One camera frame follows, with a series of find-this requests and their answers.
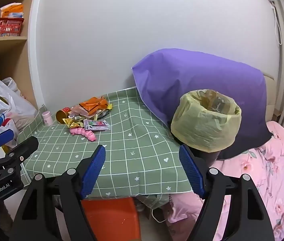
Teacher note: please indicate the small white bottle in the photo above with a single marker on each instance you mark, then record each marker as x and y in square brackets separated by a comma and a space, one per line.
[47, 118]

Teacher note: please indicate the orange plastic stool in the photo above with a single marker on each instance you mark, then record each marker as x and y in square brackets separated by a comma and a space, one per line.
[111, 218]

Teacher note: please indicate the clear snack packet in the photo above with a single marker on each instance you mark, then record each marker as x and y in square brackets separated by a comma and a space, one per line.
[83, 113]

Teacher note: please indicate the printed white plastic bag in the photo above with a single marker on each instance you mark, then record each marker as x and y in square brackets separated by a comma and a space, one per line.
[6, 128]

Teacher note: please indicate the small yellow wrapper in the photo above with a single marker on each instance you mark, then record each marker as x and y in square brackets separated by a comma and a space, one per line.
[109, 106]

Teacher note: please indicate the pink toy caterpillar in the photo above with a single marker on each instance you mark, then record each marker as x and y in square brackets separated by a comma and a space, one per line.
[84, 132]

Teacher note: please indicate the pale yellow-green plush with tag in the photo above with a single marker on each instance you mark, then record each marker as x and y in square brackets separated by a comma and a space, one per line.
[202, 128]

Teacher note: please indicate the pink floral blanket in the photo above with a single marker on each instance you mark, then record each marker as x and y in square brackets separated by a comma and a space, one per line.
[269, 180]

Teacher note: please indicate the wooden shelf unit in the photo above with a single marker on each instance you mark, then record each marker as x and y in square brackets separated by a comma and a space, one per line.
[6, 52]

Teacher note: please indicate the gold can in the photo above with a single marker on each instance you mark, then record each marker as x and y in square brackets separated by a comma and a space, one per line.
[62, 116]

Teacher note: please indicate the red plastic basket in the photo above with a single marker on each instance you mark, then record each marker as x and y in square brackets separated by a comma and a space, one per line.
[5, 27]

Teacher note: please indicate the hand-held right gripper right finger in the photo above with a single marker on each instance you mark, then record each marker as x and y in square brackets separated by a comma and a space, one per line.
[191, 173]

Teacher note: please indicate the pink clear packet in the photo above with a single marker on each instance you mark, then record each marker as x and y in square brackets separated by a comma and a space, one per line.
[96, 125]

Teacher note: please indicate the yellow and pink plush toy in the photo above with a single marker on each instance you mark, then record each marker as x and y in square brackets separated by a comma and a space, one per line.
[73, 123]

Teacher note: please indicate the beige headboard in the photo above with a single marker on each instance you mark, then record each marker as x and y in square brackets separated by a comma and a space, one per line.
[271, 93]

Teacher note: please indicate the purple pillow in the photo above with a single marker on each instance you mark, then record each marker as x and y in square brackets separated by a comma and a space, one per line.
[194, 77]

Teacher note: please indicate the orange and white package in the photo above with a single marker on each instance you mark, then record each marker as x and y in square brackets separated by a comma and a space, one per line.
[10, 10]

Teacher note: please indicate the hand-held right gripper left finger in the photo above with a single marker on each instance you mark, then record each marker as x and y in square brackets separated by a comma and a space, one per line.
[94, 170]

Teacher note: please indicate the green checked tablecloth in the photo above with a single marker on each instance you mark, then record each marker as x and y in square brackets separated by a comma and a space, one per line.
[121, 143]

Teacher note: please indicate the orange snack packet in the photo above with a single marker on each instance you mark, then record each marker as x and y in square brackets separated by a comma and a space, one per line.
[93, 104]

